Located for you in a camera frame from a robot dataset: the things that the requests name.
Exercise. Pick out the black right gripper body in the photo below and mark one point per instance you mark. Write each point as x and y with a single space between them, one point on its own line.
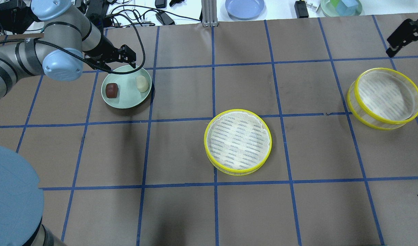
404 31

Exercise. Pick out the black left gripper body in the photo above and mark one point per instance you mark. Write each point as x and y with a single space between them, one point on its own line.
101 52

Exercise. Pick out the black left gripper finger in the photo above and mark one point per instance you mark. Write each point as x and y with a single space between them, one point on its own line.
98 65
128 56

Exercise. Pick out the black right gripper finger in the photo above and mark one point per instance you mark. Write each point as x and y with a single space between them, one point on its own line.
394 47

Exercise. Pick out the white half-round bun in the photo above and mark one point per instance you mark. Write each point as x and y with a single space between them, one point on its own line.
142 84

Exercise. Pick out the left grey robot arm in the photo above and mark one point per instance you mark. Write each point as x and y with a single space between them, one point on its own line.
70 41

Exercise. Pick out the yellow bamboo steamer base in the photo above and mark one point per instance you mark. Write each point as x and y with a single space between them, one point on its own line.
237 142

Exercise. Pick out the dark red bun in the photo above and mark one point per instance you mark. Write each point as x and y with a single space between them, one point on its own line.
111 90

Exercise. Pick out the mint green round plate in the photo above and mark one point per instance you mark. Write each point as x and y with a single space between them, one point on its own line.
128 95

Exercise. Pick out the black power brick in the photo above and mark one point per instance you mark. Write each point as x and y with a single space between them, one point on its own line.
164 18

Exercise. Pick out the blue foam cube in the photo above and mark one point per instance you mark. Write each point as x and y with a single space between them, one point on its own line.
347 7

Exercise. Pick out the green foam cube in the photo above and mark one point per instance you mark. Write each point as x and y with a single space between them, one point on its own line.
334 3

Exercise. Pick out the clear glass bowl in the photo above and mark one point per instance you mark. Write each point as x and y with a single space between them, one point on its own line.
329 11

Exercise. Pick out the black power adapter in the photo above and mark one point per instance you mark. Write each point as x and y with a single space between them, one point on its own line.
301 10

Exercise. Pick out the blue round plate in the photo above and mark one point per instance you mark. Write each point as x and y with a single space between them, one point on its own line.
244 9

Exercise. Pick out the aluminium frame post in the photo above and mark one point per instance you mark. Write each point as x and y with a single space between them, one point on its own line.
209 13

